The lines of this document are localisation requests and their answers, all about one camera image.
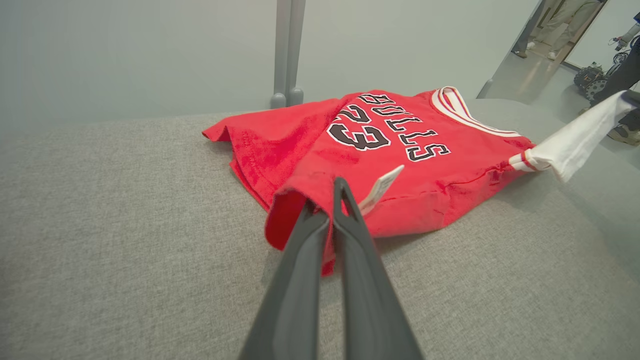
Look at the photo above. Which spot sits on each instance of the grey fabric sofa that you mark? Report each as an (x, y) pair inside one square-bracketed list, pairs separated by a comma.
[(125, 225)]

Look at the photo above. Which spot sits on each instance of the grey partition post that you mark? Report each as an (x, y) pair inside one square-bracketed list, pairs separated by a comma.
[(485, 90), (296, 50), (280, 50)]

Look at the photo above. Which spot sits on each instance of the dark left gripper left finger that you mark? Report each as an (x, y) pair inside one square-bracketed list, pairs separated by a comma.
[(290, 310)]

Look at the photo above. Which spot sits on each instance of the person in dark trousers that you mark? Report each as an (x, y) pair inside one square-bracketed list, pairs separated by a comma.
[(530, 30)]

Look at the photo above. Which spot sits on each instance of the person in black trousers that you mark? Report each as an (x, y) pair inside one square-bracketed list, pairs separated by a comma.
[(625, 70)]

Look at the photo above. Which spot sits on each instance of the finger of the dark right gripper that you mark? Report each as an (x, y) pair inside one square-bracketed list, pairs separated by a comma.
[(635, 97)]

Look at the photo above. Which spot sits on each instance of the person in beige trousers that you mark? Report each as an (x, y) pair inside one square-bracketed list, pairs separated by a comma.
[(570, 20)]

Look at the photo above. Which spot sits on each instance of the red Bulls jersey shirt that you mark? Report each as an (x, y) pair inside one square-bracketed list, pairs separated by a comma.
[(310, 145)]

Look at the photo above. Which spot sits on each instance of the black wheeled robot base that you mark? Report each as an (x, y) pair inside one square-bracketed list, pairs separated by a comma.
[(590, 80)]

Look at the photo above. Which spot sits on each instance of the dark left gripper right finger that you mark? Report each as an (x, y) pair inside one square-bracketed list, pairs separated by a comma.
[(370, 310)]

